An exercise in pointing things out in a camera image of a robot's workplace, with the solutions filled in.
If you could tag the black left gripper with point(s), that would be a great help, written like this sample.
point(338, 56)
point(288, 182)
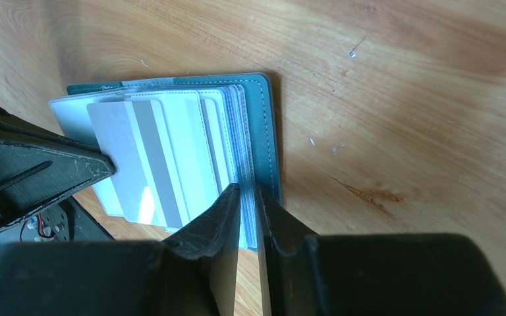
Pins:
point(34, 177)

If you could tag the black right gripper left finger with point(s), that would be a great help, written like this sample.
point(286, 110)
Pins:
point(192, 272)

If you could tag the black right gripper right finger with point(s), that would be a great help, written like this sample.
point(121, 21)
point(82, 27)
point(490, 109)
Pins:
point(305, 273)

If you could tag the blue leather card holder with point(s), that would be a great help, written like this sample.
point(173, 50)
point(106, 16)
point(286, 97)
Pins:
point(219, 130)

